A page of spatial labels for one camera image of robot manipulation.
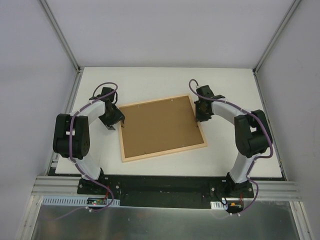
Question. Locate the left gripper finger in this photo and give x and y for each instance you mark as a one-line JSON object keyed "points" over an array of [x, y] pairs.
{"points": [[119, 117], [110, 126]]}

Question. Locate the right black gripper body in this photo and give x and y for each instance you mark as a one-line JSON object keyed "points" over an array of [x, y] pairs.
{"points": [[200, 113]]}

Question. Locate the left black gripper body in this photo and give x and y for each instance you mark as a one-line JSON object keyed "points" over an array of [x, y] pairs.
{"points": [[114, 120]]}

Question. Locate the brown backing board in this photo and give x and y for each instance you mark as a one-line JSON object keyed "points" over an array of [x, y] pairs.
{"points": [[160, 127]]}

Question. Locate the light wooden picture frame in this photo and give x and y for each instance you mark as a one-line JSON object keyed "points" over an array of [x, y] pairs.
{"points": [[122, 150]]}

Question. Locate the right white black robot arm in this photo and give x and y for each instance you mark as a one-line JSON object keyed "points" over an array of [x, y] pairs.
{"points": [[252, 134]]}

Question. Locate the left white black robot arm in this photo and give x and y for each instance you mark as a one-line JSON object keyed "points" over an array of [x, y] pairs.
{"points": [[71, 139]]}

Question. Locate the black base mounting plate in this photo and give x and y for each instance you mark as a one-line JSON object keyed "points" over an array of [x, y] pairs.
{"points": [[184, 192]]}

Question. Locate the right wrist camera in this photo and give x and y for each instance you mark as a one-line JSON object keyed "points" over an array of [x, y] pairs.
{"points": [[197, 85]]}

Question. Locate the aluminium front rail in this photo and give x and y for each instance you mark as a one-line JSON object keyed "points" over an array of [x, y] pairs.
{"points": [[55, 186]]}

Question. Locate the right white cable duct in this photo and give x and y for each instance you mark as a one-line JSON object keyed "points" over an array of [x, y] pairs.
{"points": [[217, 205]]}

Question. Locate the white cable duct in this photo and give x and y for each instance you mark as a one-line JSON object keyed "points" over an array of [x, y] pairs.
{"points": [[217, 205], [76, 201]]}

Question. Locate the left white cable duct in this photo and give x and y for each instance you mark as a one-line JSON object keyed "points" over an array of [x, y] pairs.
{"points": [[76, 201]]}

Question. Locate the left aluminium corner post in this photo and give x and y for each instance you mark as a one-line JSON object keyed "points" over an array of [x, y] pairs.
{"points": [[59, 34]]}

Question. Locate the aluminium corner post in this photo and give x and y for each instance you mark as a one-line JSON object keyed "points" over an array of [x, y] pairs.
{"points": [[276, 35], [59, 34]]}

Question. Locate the right aluminium corner post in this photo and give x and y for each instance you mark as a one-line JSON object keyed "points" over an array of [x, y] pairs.
{"points": [[276, 35]]}

